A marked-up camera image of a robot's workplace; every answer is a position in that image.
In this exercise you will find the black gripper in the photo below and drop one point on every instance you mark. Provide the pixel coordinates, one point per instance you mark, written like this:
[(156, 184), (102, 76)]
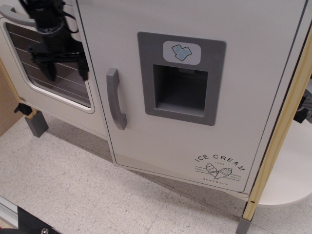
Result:
[(58, 45)]

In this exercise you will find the grey fridge door handle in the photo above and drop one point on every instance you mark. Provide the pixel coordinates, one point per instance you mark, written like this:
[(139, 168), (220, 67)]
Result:
[(112, 81)]

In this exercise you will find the white toy fridge door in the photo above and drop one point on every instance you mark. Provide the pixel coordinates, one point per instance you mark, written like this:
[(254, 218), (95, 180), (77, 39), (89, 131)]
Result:
[(264, 39)]

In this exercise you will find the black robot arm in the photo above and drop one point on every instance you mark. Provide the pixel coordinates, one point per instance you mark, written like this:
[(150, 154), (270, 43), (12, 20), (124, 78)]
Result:
[(47, 14)]

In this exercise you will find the white toy oven door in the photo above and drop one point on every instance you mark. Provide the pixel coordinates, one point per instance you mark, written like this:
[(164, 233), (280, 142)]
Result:
[(68, 87)]

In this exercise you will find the black clamp knob left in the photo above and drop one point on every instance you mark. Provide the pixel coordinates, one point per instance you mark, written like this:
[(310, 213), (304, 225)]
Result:
[(24, 109)]

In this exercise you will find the grey left foot cap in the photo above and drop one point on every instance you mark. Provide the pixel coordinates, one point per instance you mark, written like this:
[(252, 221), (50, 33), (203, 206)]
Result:
[(37, 124)]

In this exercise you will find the grey foot cap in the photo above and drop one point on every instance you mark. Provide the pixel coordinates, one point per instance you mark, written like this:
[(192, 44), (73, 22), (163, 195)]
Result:
[(37, 124), (243, 226)]

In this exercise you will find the brown wooden board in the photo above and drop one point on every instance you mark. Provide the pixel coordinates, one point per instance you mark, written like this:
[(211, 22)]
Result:
[(8, 103)]

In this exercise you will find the grey ice dispenser panel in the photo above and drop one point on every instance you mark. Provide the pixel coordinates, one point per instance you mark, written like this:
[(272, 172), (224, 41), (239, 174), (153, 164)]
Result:
[(181, 76)]

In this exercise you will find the white toy kitchen cabinet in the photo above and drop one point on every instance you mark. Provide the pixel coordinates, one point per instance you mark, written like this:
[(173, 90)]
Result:
[(94, 123)]

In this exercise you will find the grey right foot cap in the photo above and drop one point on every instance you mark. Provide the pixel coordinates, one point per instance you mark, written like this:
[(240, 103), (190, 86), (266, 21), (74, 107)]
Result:
[(243, 226)]

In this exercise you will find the black clamp right edge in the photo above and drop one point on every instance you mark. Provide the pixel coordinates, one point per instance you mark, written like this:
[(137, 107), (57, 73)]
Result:
[(304, 110)]

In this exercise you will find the white round table base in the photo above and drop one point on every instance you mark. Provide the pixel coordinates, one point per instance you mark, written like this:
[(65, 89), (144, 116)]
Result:
[(290, 180)]

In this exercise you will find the light wooden left post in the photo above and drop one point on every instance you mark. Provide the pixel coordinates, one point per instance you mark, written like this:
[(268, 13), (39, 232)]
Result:
[(11, 85)]

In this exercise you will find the light wooden post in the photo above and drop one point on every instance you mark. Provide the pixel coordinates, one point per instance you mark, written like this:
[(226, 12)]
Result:
[(295, 92), (11, 85)]

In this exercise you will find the grey oven door handle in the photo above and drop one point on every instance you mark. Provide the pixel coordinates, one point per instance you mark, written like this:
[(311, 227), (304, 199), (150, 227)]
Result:
[(9, 13)]

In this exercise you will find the aluminium rail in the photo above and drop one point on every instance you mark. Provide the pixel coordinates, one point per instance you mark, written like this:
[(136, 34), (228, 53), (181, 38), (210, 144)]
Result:
[(8, 210)]

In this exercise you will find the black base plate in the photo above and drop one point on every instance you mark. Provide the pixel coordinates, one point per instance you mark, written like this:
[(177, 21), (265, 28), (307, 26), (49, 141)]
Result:
[(32, 225)]

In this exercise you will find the light wooden right post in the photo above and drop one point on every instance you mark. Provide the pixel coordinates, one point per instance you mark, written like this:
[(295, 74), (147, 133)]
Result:
[(295, 92)]

